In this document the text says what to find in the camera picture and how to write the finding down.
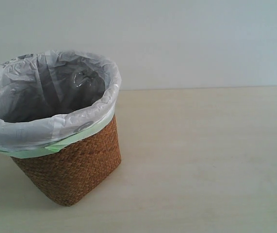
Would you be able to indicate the clear bottle with red label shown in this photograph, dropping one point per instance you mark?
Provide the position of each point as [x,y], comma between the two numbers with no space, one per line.
[83,78]

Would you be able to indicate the brown woven wicker basket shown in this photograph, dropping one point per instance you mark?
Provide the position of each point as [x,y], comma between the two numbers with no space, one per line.
[68,175]

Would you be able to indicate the white and green bin liner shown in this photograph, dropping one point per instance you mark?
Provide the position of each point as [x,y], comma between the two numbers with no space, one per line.
[42,113]

